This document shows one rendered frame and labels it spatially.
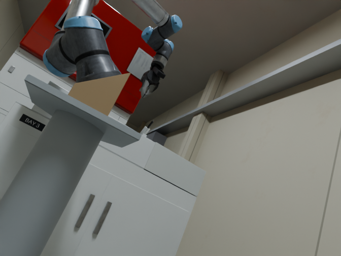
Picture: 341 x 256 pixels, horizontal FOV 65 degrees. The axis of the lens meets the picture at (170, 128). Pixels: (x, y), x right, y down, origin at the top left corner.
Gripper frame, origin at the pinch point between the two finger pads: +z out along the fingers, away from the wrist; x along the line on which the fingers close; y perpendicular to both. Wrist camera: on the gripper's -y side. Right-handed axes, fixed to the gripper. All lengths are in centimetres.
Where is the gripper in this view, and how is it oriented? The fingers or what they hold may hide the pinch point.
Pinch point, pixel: (144, 95)
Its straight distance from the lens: 137.4
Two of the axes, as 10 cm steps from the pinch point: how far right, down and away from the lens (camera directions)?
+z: -3.8, 8.7, -3.2
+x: -7.7, -4.9, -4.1
